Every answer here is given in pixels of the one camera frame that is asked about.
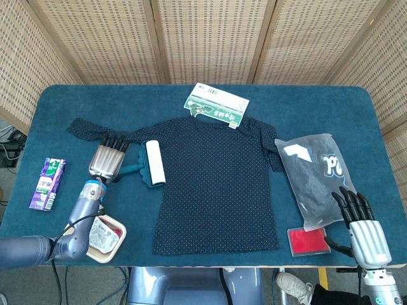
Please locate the green and white paper box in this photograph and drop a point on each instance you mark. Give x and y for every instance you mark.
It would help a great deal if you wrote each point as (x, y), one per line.
(219, 101)

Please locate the cream plastic food tray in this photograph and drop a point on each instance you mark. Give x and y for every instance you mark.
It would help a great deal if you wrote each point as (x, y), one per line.
(108, 256)

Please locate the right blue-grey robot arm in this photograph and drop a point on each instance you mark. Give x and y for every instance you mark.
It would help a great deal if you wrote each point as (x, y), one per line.
(381, 286)

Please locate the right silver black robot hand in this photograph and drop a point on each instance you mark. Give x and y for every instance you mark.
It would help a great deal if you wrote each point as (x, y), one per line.
(369, 243)

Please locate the red ink pad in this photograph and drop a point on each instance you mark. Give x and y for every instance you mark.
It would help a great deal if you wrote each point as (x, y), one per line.
(306, 241)

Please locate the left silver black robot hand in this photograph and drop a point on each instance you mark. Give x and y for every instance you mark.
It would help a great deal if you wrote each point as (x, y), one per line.
(105, 162)

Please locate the teal lint roller yellow tip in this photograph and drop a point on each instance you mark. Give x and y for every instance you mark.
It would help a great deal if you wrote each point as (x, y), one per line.
(154, 162)

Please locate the white printed sauce packet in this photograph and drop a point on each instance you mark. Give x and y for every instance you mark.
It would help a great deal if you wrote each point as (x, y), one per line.
(101, 236)

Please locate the woven bamboo folding screen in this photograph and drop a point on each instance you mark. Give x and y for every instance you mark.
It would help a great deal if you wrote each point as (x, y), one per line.
(210, 38)

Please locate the blue felt table cover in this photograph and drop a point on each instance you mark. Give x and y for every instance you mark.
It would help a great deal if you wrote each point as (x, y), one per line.
(111, 105)

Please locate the white sneaker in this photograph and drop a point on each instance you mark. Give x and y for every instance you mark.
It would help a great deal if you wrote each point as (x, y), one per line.
(294, 284)

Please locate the purple drink carton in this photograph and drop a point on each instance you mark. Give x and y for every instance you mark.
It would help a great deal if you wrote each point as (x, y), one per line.
(47, 184)

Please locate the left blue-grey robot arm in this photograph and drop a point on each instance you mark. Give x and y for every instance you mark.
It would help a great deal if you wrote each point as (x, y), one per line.
(82, 209)

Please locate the dark blue dotted shirt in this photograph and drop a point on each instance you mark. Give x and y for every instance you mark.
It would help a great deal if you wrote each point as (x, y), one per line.
(216, 190)

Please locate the black trouser leg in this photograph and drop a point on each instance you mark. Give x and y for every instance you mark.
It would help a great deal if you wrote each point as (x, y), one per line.
(337, 295)

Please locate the clear bag with black garment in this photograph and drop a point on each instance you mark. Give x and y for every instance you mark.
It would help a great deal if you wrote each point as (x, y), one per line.
(311, 178)

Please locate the blue-grey robot torso base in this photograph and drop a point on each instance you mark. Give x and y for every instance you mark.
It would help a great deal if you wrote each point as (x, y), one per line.
(190, 286)

